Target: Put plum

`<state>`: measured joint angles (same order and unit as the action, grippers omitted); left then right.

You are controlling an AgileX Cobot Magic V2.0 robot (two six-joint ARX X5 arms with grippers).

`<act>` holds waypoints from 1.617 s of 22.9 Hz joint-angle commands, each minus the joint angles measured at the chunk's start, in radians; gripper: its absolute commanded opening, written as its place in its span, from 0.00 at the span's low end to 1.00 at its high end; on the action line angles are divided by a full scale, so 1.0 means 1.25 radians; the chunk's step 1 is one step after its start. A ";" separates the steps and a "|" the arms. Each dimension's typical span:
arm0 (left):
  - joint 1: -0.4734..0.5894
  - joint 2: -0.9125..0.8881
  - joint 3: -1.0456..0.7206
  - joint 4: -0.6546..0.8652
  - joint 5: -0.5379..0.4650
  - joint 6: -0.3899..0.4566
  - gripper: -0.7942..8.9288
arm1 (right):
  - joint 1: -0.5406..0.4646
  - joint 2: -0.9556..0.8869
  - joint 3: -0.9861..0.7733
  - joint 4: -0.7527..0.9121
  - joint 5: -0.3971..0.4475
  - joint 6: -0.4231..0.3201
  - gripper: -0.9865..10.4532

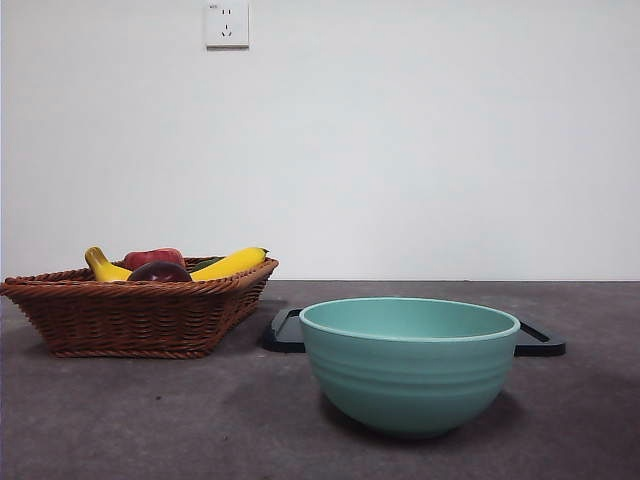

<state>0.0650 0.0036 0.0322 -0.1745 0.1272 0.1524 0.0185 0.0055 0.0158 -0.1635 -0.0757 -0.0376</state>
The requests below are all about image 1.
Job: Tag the dark purple plum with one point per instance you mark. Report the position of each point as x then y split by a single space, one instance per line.
160 272

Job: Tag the teal ribbed bowl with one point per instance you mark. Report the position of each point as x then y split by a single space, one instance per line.
410 380

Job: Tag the yellow banana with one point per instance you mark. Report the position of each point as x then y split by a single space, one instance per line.
227 264

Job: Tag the dark green vegetable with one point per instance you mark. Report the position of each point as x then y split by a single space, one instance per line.
204 262

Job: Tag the red apple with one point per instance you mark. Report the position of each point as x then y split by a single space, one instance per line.
152 257

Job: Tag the brown wicker basket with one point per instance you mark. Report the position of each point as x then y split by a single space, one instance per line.
130 320

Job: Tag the dark green rectangular tray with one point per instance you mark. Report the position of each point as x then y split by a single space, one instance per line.
540 345

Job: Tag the white wall socket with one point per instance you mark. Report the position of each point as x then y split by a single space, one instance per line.
227 25

